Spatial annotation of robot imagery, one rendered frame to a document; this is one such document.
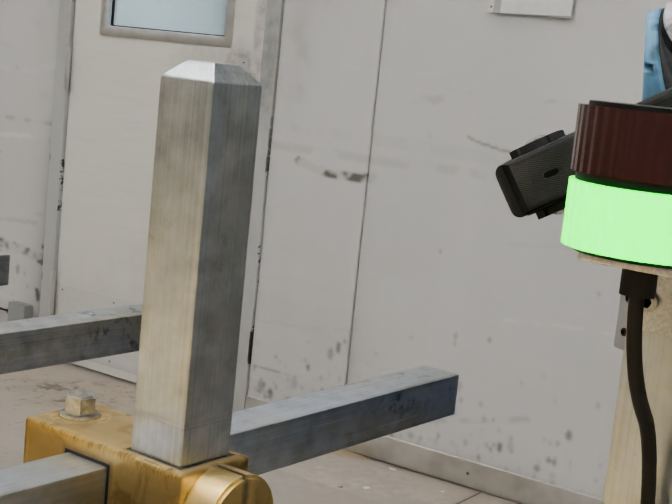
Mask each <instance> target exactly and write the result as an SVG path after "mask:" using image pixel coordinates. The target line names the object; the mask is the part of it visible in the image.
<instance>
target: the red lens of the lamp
mask: <svg viewBox="0 0 672 504"><path fill-rule="evenodd" d="M570 169H572V170H574V171H578V172H582V173H587V174H592V175H597V176H603V177H609V178H615V179H621V180H628V181H635V182H643V183H651V184H659V185H668V186H672V114H665V113H656V112H646V111H637V110H628V109H620V108H611V107H603V106H595V105H589V104H585V103H578V111H577V118H576V126H575V134H574V142H573V149H572V157H571V165H570Z"/></svg>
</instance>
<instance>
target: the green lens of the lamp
mask: <svg viewBox="0 0 672 504"><path fill-rule="evenodd" d="M561 242H562V243H563V244H565V245H567V246H569V247H572V248H575V249H578V250H581V251H585V252H589V253H593V254H598V255H602V256H608V257H613V258H618V259H624V260H630V261H636V262H643V263H651V264H659V265H667V266H672V195H666V194H657V193H649V192H642V191H635V190H628V189H621V188H615V187H609V186H603V185H598V184H593V183H588V182H584V181H581V180H578V179H576V178H575V175H574V176H569V180H568V188H567V196H566V203H565V211H564V219H563V227H562V234H561Z"/></svg>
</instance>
